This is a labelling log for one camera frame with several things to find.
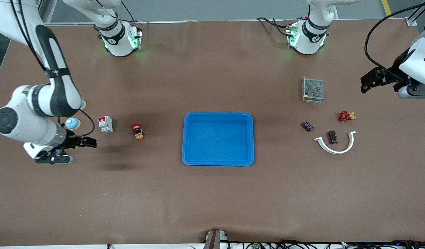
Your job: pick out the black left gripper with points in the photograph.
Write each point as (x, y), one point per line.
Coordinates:
(390, 77)

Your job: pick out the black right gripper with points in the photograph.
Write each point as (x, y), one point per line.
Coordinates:
(71, 141)

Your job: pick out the dark brown cylindrical capacitor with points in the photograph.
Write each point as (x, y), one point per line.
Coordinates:
(333, 137)
(307, 126)

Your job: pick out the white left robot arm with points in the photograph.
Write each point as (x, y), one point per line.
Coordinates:
(309, 41)

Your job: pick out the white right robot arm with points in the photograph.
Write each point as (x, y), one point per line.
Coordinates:
(22, 128)

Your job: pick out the white red circuit breaker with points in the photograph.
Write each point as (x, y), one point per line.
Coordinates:
(105, 124)

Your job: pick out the metal mesh power supply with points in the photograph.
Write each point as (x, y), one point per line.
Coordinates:
(313, 90)

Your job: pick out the white curved plastic clip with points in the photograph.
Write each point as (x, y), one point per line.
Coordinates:
(332, 149)

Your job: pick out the blue plastic tray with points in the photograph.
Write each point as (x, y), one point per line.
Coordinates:
(216, 138)

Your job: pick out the grey table edge clamp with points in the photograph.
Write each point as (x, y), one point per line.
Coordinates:
(214, 240)

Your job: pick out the orange red emergency stop switch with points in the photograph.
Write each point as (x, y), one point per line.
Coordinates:
(137, 131)

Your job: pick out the aluminium frame profile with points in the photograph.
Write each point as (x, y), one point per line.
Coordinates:
(411, 21)
(43, 14)

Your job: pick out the metal table edge rail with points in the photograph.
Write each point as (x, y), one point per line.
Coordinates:
(216, 21)

